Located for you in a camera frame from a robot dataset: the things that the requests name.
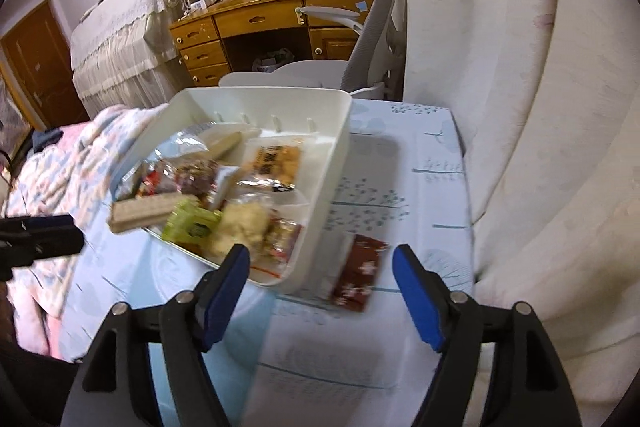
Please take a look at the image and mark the green yellow snack packet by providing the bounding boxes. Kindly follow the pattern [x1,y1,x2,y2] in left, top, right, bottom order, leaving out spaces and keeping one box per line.
[160,199,222,246]

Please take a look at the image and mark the brown paper snack bar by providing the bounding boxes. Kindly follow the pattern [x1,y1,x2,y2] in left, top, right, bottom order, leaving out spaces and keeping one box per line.
[107,193,198,234]

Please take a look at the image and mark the clear pack yellow crackers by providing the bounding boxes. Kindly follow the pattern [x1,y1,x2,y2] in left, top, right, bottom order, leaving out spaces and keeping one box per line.
[204,198,273,260]

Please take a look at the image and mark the red apple snack packet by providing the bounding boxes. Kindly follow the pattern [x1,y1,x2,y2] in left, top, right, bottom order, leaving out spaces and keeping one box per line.
[136,165,163,197]

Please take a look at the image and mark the nut bar clear wrapper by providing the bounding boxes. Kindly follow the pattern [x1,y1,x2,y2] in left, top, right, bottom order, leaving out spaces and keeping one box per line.
[147,156,219,197]

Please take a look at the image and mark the clear bag brown biscuits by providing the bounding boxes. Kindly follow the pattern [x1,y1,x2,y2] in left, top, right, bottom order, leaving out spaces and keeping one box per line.
[238,141,303,193]

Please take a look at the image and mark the floral pink blue blanket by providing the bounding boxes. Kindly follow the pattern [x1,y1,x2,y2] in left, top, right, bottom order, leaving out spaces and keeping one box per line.
[6,104,165,358]

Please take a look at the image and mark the tree print tablecloth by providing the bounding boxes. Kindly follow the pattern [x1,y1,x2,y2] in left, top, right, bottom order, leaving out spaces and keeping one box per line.
[54,98,476,427]

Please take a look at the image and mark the orange label small packet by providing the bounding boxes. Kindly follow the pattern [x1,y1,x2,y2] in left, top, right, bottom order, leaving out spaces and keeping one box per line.
[262,218,303,263]

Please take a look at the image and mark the dark red snowflake packet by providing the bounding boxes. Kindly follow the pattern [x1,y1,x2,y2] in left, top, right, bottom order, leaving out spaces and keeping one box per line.
[329,234,390,312]

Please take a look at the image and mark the brown wooden door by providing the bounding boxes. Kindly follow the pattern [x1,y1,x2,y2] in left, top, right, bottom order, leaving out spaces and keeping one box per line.
[1,0,89,128]

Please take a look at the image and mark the white lace bed cover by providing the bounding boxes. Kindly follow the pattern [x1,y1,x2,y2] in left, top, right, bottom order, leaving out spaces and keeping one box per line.
[70,0,193,118]

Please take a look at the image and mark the wooden desk with drawers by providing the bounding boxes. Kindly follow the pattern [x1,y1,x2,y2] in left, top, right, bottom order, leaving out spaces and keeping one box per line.
[169,0,373,87]

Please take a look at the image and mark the black trash bin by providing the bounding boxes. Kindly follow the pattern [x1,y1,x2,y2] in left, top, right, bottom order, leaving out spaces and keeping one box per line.
[252,48,294,74]

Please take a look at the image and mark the white power strip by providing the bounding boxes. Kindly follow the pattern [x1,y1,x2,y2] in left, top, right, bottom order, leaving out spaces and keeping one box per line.
[184,0,215,14]

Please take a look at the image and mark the grey office chair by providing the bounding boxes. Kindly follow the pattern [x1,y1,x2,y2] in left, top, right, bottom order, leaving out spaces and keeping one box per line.
[219,0,407,101]

